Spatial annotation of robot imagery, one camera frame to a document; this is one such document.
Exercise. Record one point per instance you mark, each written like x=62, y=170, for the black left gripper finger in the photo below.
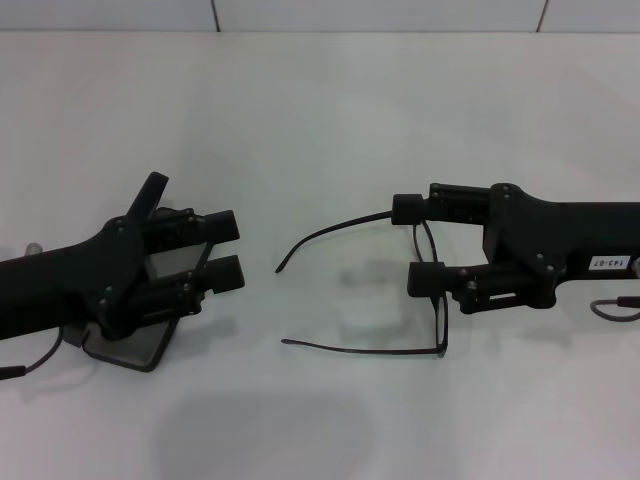
x=220, y=224
x=225, y=275

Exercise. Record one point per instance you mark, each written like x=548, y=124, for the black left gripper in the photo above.
x=60, y=285

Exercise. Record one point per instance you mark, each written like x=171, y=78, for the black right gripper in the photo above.
x=560, y=235

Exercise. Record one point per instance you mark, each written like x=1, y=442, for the black glasses case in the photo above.
x=135, y=355

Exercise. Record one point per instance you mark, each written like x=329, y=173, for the black glasses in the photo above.
x=442, y=353

